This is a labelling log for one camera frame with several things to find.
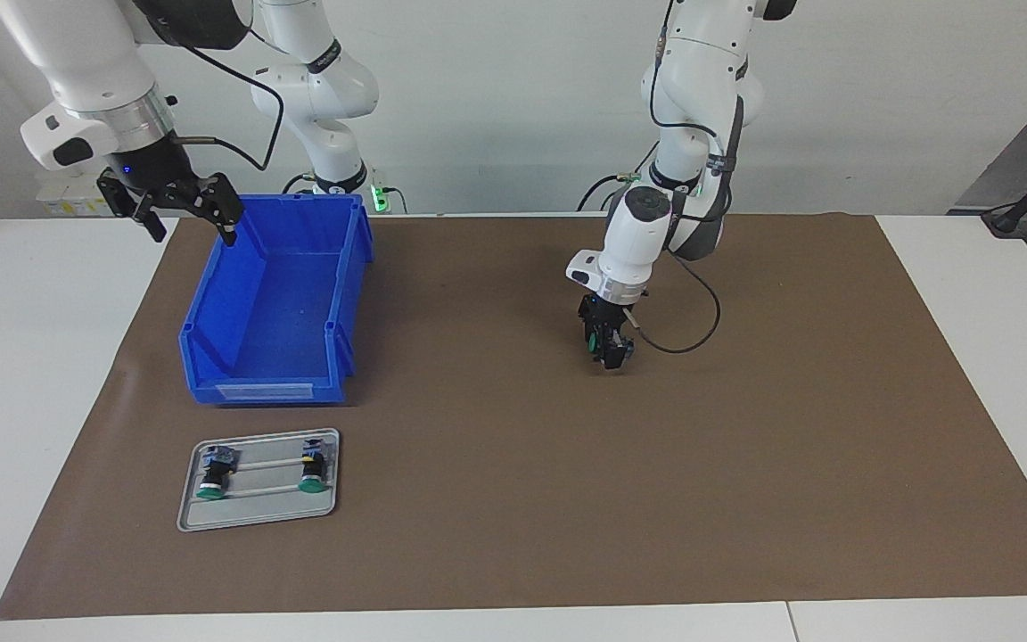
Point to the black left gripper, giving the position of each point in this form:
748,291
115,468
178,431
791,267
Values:
604,312

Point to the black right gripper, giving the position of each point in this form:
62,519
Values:
152,169

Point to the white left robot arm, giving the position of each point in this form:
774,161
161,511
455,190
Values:
647,232

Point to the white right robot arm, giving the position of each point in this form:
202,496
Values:
77,53

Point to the green push button blue base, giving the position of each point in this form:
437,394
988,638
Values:
215,468

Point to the green push button yellow stripe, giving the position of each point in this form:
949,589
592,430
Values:
313,465

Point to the white power strip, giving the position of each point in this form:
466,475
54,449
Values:
68,201

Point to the blue plastic storage bin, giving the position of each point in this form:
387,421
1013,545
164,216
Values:
282,303

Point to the brown table mat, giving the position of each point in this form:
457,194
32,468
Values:
567,490

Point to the grey metal tray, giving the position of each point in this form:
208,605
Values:
255,513

